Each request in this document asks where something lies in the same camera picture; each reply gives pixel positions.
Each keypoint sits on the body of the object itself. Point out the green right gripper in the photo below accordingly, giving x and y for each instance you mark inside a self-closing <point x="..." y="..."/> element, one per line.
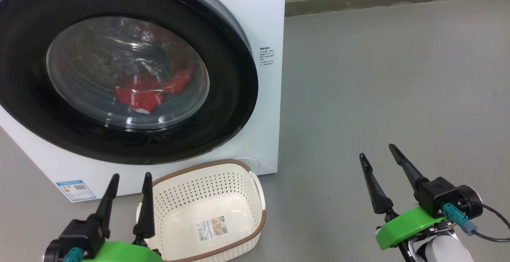
<point x="406" y="226"/>

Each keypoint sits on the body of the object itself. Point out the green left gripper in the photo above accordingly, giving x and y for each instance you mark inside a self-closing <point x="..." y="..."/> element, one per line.
<point x="119" y="254"/>

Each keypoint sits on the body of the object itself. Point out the red and white garment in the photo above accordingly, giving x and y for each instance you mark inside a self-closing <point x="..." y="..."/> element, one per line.
<point x="135" y="94"/>

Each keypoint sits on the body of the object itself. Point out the black glass washing machine door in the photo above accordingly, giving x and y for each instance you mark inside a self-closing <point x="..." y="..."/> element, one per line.
<point x="24" y="94"/>

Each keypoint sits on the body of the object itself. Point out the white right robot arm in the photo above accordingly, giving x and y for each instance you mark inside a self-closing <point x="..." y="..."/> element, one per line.
<point x="446" y="250"/>

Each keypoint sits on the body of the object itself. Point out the cream basket with brown rim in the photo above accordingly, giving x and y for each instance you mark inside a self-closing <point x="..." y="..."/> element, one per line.
<point x="199" y="198"/>

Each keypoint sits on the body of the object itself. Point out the paper product label in basket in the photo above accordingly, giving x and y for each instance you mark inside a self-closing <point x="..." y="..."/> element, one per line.
<point x="211" y="228"/>

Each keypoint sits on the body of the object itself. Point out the white front-load washing machine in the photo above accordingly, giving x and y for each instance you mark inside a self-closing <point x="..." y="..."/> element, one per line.
<point x="265" y="14"/>

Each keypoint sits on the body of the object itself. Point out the blue energy label sticker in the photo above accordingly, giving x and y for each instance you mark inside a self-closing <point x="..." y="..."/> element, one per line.
<point x="75" y="190"/>

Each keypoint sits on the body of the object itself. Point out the teal left camera connector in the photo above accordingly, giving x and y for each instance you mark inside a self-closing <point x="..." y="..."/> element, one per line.
<point x="73" y="255"/>

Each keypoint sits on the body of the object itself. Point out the teal camera connector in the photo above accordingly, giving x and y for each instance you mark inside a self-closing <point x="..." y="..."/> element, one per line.
<point x="73" y="255"/>
<point x="456" y="216"/>

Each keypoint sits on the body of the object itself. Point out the teal right camera connector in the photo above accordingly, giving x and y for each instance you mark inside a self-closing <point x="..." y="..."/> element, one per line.
<point x="456" y="216"/>

